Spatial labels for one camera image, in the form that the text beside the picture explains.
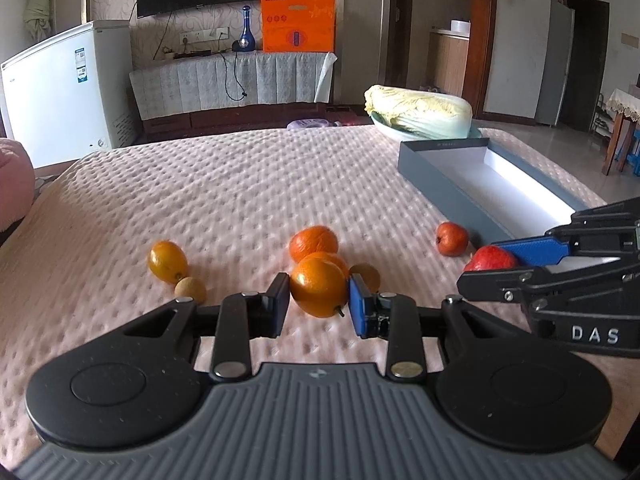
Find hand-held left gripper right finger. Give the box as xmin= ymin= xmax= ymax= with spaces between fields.
xmin=348 ymin=273 xmax=521 ymax=381

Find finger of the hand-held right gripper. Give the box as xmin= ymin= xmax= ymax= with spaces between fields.
xmin=456 ymin=257 xmax=640 ymax=307
xmin=492 ymin=199 xmax=640 ymax=267

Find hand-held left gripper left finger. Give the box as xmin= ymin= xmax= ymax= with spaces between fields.
xmin=120 ymin=273 xmax=292 ymax=383

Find pointed red fruit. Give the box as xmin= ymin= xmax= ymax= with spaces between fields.
xmin=464 ymin=245 xmax=520 ymax=273

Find small brown longan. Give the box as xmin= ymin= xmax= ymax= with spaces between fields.
xmin=174 ymin=277 xmax=207 ymax=305
xmin=350 ymin=263 xmax=382 ymax=295

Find smooth round orange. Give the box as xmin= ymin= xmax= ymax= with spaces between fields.
xmin=289 ymin=257 xmax=349 ymax=319

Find grey cardboard box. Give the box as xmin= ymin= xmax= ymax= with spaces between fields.
xmin=398 ymin=137 xmax=591 ymax=246

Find small red fruit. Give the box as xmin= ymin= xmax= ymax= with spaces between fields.
xmin=435 ymin=221 xmax=470 ymax=257

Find wrinkled orange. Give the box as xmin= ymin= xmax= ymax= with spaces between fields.
xmin=289 ymin=226 xmax=340 ymax=264

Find oval orange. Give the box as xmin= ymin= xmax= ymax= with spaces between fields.
xmin=147 ymin=241 xmax=189 ymax=283

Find blue plastic stool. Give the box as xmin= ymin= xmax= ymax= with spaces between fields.
xmin=622 ymin=130 xmax=640 ymax=176

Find pink textured blanket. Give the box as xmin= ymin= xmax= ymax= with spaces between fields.
xmin=0 ymin=125 xmax=640 ymax=466

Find napa cabbage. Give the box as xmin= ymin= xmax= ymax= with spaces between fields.
xmin=364 ymin=84 xmax=474 ymax=141

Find table with lace cloth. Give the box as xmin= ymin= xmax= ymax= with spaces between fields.
xmin=602 ymin=87 xmax=640 ymax=176

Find light blue plate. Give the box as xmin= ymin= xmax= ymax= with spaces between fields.
xmin=370 ymin=110 xmax=483 ymax=143

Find grey refrigerator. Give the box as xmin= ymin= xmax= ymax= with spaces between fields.
xmin=535 ymin=2 xmax=576 ymax=127

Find dark wooden television cabinet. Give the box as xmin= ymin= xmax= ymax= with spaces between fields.
xmin=142 ymin=102 xmax=361 ymax=136

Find wooden kitchen counter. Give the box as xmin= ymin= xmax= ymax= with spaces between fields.
xmin=429 ymin=27 xmax=471 ymax=98

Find pale cabinet cover cloth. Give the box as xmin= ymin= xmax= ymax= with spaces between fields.
xmin=129 ymin=51 xmax=335 ymax=121

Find dark wooden door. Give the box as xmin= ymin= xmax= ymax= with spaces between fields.
xmin=385 ymin=0 xmax=416 ymax=91

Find blue glass bottle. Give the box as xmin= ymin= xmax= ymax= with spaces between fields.
xmin=238 ymin=6 xmax=255 ymax=52

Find orange gift bag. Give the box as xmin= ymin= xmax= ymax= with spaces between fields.
xmin=260 ymin=0 xmax=337 ymax=54

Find pink pillow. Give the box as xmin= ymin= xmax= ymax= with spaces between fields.
xmin=0 ymin=137 xmax=36 ymax=233

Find white chest freezer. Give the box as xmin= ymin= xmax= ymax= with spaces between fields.
xmin=0 ymin=20 xmax=138 ymax=168

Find tied pale curtain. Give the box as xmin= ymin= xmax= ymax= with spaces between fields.
xmin=24 ymin=0 xmax=53 ymax=41

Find brown door frame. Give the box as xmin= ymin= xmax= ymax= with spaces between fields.
xmin=462 ymin=0 xmax=499 ymax=120

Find black cable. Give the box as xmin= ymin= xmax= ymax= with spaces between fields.
xmin=220 ymin=30 xmax=249 ymax=101

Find white wall outlet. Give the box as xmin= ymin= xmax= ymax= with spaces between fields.
xmin=180 ymin=26 xmax=230 ymax=43

